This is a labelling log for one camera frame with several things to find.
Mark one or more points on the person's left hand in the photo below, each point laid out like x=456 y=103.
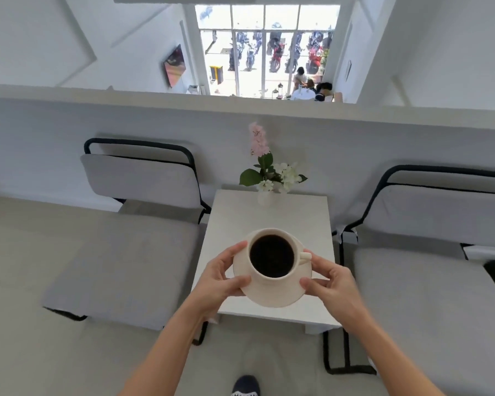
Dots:
x=214 y=284

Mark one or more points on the person's right hand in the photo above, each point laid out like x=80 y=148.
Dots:
x=336 y=290

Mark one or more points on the person's left thumb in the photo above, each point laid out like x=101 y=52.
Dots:
x=239 y=284

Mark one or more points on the person's right thumb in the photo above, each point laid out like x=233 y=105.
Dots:
x=313 y=286

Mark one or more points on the white saucer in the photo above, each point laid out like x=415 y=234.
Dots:
x=272 y=294

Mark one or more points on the person's left forearm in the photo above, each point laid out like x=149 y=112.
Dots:
x=169 y=350

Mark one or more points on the person's right forearm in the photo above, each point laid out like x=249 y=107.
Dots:
x=387 y=358

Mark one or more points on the white coffee cup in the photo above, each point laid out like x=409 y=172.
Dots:
x=268 y=284

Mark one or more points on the black coffee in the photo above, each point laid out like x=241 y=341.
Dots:
x=272 y=256

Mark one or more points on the white square side table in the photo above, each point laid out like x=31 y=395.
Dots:
x=231 y=226

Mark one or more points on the small white vase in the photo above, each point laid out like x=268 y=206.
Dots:
x=266 y=198

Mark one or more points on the person's dark shoe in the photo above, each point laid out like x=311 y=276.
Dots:
x=246 y=386

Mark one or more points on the pink and white flowers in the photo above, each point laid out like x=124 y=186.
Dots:
x=268 y=173

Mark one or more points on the small round white table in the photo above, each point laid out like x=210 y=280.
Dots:
x=303 y=94

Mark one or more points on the yellow sign stand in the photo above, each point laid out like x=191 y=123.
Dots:
x=216 y=74

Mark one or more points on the row of parked motorcycles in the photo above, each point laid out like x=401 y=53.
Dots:
x=277 y=51

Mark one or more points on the white-framed large window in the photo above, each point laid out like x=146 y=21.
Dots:
x=264 y=24

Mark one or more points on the grey cushioned black-frame chair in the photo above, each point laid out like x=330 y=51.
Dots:
x=429 y=292
x=123 y=259

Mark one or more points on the small framed wall picture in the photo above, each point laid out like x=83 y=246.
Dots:
x=348 y=70

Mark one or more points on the colourful wall picture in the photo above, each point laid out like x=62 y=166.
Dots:
x=175 y=65

